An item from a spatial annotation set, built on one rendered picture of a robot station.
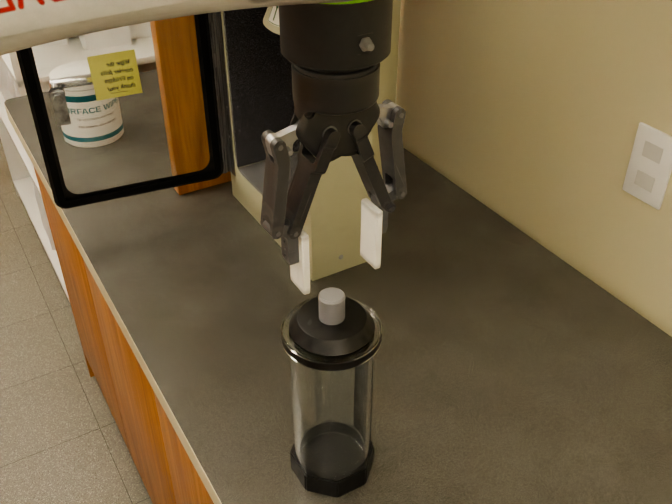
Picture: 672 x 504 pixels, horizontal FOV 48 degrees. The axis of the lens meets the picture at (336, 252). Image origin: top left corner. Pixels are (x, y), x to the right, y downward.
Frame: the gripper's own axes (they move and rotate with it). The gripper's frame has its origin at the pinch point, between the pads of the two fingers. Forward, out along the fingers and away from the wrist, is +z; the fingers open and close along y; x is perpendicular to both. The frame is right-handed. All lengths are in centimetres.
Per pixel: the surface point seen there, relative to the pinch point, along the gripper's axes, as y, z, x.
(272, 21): -17, -7, -47
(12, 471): 42, 126, -107
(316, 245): -15.8, 25.4, -33.3
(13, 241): 19, 127, -222
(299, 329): 4.4, 8.3, 0.0
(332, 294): 0.5, 5.1, 0.2
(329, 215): -18.2, 20.5, -33.4
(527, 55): -58, 3, -36
